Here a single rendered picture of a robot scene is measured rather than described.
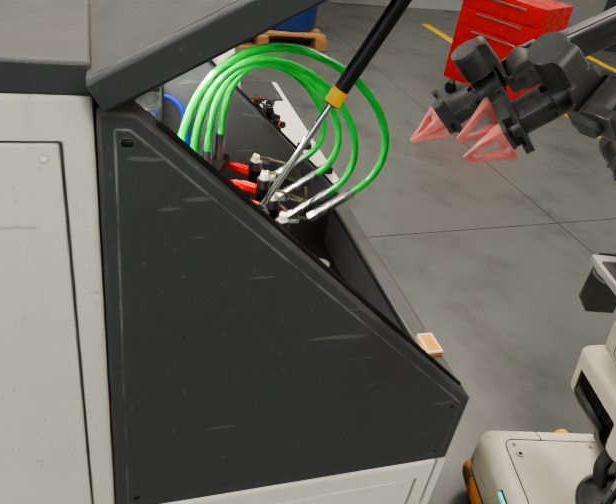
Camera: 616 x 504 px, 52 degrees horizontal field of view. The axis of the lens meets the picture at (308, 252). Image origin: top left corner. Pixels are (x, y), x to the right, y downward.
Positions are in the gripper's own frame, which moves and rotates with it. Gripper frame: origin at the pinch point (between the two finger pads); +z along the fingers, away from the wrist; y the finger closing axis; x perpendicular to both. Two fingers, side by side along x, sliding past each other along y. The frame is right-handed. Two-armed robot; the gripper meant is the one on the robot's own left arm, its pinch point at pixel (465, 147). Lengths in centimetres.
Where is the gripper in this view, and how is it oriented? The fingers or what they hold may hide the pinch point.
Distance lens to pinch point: 105.8
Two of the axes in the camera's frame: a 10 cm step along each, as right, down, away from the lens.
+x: 6.0, 5.1, 6.1
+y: 0.4, 7.4, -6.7
